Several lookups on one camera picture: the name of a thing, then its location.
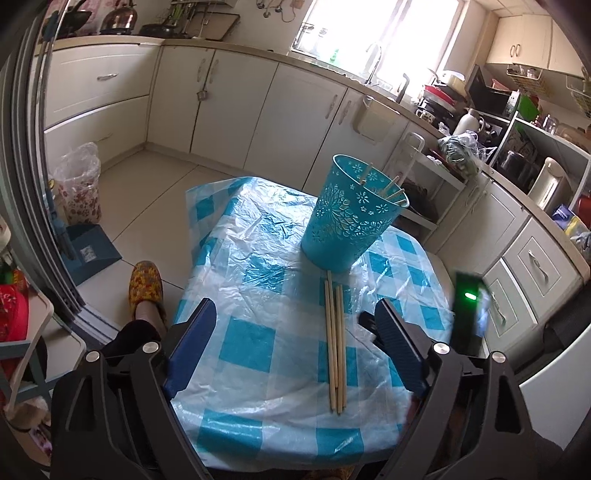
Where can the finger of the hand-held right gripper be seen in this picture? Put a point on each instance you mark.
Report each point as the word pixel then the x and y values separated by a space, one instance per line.
pixel 367 324

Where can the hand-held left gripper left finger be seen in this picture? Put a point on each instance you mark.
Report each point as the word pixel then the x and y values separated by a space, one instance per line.
pixel 194 344

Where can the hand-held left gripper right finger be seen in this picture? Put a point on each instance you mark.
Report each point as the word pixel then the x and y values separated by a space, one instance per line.
pixel 398 344

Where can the wooden chopstick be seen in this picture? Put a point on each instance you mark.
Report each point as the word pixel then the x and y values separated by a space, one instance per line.
pixel 393 183
pixel 366 174
pixel 396 194
pixel 329 341
pixel 335 350

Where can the blue perforated plastic bucket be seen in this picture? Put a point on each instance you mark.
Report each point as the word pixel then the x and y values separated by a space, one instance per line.
pixel 351 221

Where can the person's leg in black trousers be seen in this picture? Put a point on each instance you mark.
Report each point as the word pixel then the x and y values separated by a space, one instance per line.
pixel 136 337

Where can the yellow floral slipper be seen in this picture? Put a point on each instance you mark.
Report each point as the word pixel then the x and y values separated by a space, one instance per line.
pixel 145 281

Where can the blue checkered plastic tablecloth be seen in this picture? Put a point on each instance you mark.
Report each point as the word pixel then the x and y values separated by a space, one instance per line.
pixel 258 277

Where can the white storage cart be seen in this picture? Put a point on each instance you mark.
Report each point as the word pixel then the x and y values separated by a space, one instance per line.
pixel 434 217

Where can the blue dustpan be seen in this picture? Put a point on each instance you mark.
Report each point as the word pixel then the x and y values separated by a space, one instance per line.
pixel 90 251

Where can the blue packet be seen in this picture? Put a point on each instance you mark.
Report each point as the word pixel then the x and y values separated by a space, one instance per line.
pixel 565 217

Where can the white and blue shelf rack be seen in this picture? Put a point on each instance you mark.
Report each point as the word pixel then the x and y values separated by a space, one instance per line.
pixel 37 318

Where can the white electric thermo pot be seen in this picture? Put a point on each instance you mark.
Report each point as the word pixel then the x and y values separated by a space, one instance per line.
pixel 549 182

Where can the black cooking pot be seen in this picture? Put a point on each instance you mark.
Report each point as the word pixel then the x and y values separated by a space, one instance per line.
pixel 517 165

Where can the plastic bag of vegetables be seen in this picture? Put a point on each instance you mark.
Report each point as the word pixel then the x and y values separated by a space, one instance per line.
pixel 459 152

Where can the red orange fabric item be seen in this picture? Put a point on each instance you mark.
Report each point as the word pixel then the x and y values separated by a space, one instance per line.
pixel 11 309

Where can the white countertop shelf rack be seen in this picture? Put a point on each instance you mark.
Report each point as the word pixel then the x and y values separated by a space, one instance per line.
pixel 554 138

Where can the green box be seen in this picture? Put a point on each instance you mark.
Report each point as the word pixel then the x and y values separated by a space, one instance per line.
pixel 525 105

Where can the red basin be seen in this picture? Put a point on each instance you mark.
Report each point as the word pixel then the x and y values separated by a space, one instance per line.
pixel 438 95

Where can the black microwave oven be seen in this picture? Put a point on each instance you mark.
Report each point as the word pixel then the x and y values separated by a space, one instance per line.
pixel 489 94

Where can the white rice cooker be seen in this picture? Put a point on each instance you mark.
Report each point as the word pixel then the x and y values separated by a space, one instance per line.
pixel 451 78

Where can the white kitchen base cabinets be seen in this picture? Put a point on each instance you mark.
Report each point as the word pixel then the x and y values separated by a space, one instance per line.
pixel 231 101

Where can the chrome faucet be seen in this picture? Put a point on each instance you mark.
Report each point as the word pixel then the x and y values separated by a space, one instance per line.
pixel 376 60

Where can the green bottle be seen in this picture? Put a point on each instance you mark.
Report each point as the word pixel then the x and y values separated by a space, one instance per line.
pixel 333 57

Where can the kitchen window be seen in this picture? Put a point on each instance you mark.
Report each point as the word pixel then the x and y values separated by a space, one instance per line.
pixel 383 32

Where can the black frying pan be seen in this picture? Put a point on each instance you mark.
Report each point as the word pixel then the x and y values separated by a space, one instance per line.
pixel 159 29

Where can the dark-rimmed cutting board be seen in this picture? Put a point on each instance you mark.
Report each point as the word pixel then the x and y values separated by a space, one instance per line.
pixel 221 26

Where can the steel kettle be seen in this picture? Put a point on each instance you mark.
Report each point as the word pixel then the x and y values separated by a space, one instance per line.
pixel 120 16

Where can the black wok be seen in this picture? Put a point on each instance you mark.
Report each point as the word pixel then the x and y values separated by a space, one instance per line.
pixel 74 18

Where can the grey sliding door frame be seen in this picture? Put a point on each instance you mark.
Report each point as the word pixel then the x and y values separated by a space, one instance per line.
pixel 27 184

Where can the cream corner wall cabinet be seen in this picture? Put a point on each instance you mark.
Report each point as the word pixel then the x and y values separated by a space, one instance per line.
pixel 531 41

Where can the wall utensil rack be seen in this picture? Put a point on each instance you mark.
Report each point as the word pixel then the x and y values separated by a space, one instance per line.
pixel 184 9

